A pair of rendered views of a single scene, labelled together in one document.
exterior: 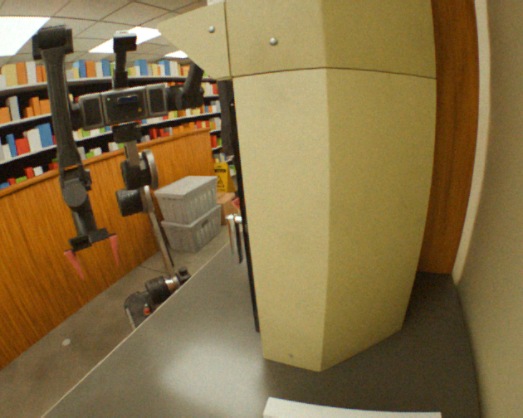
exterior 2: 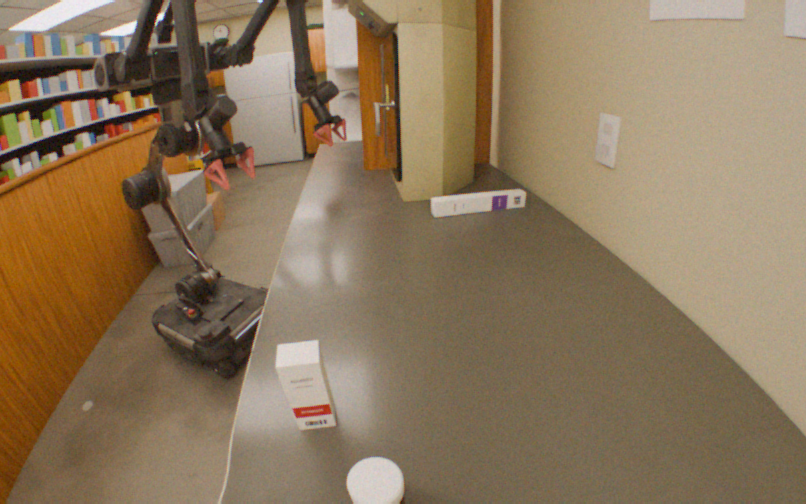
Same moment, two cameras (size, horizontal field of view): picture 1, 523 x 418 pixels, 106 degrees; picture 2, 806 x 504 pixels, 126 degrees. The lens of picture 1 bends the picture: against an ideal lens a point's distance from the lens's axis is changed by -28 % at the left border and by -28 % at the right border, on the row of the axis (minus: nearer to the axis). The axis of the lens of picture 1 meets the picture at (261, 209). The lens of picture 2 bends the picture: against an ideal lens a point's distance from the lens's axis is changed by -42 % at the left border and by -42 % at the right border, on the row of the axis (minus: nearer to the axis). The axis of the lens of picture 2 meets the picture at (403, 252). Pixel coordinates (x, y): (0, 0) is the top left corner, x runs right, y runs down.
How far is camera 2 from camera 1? 0.68 m
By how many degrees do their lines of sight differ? 31
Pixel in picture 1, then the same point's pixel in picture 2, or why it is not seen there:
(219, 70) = (391, 18)
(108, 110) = (155, 65)
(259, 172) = (409, 68)
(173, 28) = not seen: outside the picture
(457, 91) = (479, 41)
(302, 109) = (431, 40)
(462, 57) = (483, 21)
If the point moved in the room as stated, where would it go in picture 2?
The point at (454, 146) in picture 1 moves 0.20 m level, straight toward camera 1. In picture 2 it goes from (479, 75) to (485, 75)
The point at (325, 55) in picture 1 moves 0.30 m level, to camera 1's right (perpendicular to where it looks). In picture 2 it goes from (442, 18) to (518, 30)
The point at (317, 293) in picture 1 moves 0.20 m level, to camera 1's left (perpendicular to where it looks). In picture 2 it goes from (438, 132) to (371, 142)
